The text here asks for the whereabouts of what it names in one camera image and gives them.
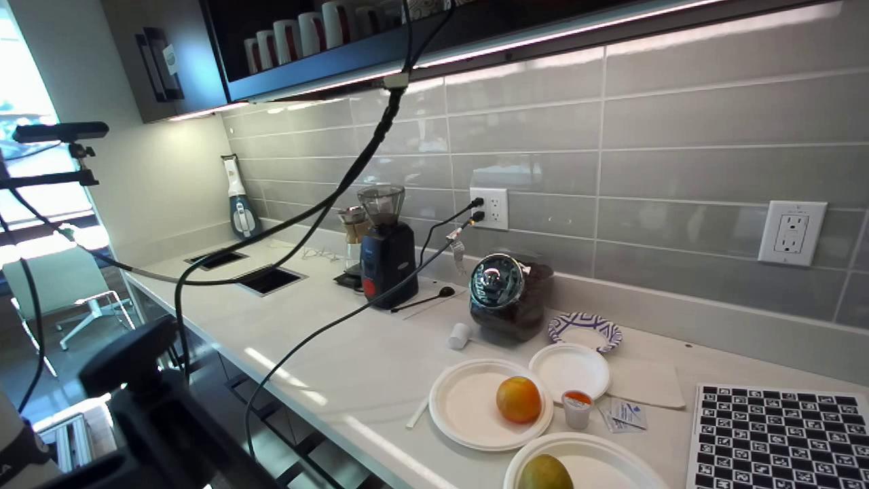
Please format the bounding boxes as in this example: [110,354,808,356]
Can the long black power cord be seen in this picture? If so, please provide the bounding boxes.
[241,210,489,457]

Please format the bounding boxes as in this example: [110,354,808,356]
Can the black handled scoop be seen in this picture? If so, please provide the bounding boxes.
[389,286,459,316]

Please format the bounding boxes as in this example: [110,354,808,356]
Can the short black power cord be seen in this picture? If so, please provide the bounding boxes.
[416,197,489,267]

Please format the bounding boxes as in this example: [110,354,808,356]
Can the blue printed sachet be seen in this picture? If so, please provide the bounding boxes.
[607,400,652,436]

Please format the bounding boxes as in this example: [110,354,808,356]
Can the black cabinet handle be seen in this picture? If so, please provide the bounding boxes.
[132,25,183,104]

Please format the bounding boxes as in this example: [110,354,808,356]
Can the soap dispenser bottle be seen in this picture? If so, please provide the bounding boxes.
[220,149,265,244]

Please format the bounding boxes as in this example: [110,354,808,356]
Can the black white checkerboard sheet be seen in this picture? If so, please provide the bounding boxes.
[686,383,869,489]

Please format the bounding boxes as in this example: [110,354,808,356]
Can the white wall outlet with plugs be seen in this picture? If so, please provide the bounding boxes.
[466,186,509,231]

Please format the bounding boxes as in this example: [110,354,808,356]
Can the white paper napkin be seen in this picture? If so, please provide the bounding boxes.
[603,356,689,414]

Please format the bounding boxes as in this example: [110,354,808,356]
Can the small black tray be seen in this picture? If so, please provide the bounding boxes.
[333,265,367,294]

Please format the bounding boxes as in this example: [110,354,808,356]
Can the black coffee grinder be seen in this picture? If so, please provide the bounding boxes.
[355,182,421,311]

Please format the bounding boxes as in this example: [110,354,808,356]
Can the black camera on tripod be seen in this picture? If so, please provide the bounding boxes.
[0,311,281,489]

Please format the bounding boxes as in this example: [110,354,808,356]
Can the black camera on stand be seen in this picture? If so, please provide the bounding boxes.
[0,119,110,193]

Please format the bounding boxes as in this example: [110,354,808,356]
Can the white plastic stirrer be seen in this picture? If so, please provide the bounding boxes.
[403,398,432,433]

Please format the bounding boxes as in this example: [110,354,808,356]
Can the white ceramic mug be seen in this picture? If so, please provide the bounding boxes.
[321,0,355,53]
[295,8,325,61]
[255,28,276,70]
[272,19,303,66]
[241,36,264,76]

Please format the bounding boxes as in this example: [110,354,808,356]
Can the white empty wall outlet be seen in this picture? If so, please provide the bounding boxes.
[755,198,830,269]

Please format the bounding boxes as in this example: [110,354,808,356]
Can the white paper bowl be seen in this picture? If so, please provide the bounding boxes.
[501,429,671,489]

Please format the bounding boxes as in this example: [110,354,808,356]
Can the yellow green fruit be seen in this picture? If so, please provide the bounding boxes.
[515,451,575,489]

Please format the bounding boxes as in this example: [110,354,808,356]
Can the dark upper cabinet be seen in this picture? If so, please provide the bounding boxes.
[97,0,869,126]

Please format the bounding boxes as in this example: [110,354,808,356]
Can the orange fruit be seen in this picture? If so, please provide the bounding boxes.
[493,376,546,429]

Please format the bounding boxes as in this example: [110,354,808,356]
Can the blue patterned paper plates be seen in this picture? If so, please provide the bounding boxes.
[546,311,625,358]

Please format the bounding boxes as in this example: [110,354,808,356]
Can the small white paper plate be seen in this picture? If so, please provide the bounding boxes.
[526,343,614,406]

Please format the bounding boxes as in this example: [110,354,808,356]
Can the large white paper plate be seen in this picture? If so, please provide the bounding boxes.
[427,356,557,453]

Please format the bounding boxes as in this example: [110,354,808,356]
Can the glass jar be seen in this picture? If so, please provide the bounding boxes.
[337,201,374,267]

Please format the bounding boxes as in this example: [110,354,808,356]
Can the pale green chair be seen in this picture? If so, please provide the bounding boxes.
[0,244,137,350]

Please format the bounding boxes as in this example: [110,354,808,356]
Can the small cup of red sauce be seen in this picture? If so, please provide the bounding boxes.
[560,388,596,433]

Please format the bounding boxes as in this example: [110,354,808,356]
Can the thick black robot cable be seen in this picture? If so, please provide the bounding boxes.
[90,0,459,376]

